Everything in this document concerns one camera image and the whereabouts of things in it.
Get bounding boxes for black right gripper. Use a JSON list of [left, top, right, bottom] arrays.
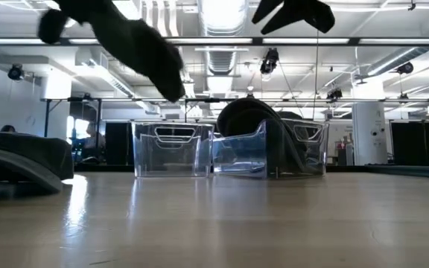
[[251, 0, 336, 36]]

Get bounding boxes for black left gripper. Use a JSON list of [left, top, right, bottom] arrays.
[[55, 0, 113, 18]]

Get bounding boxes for large dark green cap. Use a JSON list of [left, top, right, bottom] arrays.
[[37, 0, 186, 103]]

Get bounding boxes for black ceiling spotlight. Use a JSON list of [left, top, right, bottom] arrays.
[[7, 63, 25, 81], [326, 87, 343, 101], [396, 61, 415, 75], [259, 47, 280, 75]]

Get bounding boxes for black cabinet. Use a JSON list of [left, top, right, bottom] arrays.
[[104, 121, 134, 167]]

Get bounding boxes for clear plastic bin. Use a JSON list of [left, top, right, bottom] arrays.
[[212, 118, 330, 179], [131, 121, 215, 179]]

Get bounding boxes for white round column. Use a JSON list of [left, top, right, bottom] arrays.
[[352, 100, 389, 167]]

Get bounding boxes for black partition panel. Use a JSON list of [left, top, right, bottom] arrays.
[[390, 121, 429, 168]]

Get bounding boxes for silver ceiling air duct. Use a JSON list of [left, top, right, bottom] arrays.
[[197, 0, 251, 75]]

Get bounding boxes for thin hanging cable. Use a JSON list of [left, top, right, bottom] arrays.
[[312, 29, 320, 121]]

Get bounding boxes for black background rig frame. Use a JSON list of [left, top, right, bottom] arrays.
[[39, 96, 429, 138]]

